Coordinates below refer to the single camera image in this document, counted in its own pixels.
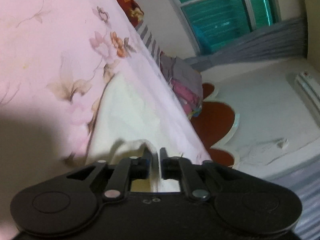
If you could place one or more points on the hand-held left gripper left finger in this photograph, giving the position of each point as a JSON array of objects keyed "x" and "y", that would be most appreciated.
[{"x": 147, "y": 161}]

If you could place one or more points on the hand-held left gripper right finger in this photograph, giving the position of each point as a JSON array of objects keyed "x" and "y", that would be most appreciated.
[{"x": 163, "y": 162}]

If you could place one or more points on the white knit sweater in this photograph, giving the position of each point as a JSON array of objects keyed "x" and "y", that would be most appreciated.
[{"x": 125, "y": 110}]

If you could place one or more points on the pile of folded clothes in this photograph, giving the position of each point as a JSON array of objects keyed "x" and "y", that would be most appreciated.
[{"x": 185, "y": 80}]

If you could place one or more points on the red and white scalloped headboard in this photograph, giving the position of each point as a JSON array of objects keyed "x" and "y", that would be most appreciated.
[{"x": 215, "y": 120}]

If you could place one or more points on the grey striped cloth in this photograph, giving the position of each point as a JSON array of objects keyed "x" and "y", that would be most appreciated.
[{"x": 150, "y": 40}]

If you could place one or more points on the grey curtain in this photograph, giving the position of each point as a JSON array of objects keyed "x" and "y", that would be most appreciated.
[{"x": 250, "y": 45}]

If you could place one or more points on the grey patterned fabric panel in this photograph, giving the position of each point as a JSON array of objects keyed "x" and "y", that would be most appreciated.
[{"x": 305, "y": 200}]

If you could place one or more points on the window with green glass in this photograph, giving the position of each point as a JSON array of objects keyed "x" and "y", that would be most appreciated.
[{"x": 220, "y": 17}]

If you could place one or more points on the red patterned pillow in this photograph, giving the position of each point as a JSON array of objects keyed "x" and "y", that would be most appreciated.
[{"x": 125, "y": 0}]

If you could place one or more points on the pink floral bedsheet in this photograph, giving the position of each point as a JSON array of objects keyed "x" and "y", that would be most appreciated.
[{"x": 50, "y": 30}]

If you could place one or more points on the white air conditioner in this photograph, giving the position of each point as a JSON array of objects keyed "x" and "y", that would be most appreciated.
[{"x": 308, "y": 82}]

